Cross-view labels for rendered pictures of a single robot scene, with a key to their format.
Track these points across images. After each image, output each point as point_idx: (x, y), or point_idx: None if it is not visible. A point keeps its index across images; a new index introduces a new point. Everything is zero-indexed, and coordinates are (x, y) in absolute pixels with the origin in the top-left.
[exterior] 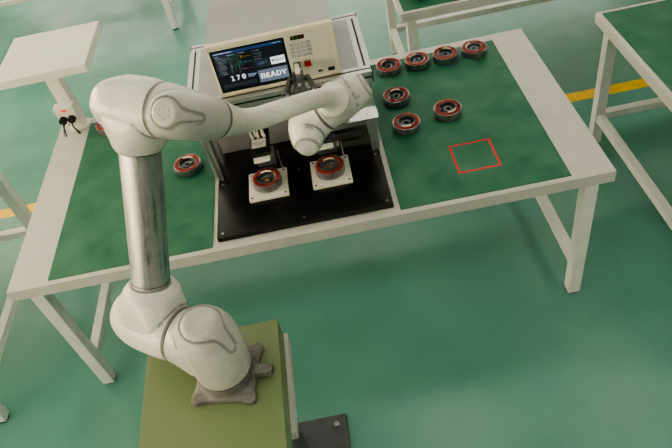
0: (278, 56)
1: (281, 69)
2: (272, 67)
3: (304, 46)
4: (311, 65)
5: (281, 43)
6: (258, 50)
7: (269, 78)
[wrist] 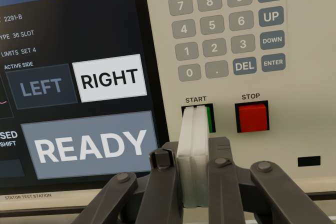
0: (113, 63)
1: (125, 132)
2: (85, 117)
3: (248, 19)
4: (269, 130)
5: None
6: (19, 21)
7: (72, 166)
